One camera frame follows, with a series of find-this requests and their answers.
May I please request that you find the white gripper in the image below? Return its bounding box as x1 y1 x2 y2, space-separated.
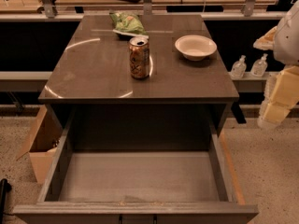
253 26 299 129

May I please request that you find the orange soda can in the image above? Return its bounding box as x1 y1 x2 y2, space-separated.
129 36 150 79

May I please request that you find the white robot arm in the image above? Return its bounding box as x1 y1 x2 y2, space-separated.
253 1 299 129

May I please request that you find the open grey top drawer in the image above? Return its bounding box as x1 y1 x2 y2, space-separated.
14 105 258 224

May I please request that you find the clear sanitizer bottle right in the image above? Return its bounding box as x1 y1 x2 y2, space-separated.
250 53 268 77

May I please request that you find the clear sanitizer bottle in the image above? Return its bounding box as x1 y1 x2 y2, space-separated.
231 55 247 79
250 53 268 77

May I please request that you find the clear sanitizer bottle left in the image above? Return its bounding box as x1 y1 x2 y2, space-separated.
231 55 247 79

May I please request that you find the white bowl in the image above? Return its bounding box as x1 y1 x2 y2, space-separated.
175 35 217 61

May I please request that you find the green chip bag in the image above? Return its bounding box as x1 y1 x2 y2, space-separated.
109 11 149 38

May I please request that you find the cardboard box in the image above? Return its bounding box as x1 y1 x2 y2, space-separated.
16 105 63 184

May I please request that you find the wooden background desk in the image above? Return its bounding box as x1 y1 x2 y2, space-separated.
0 0 295 13

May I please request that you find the black object on floor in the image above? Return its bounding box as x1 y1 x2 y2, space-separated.
0 178 11 224

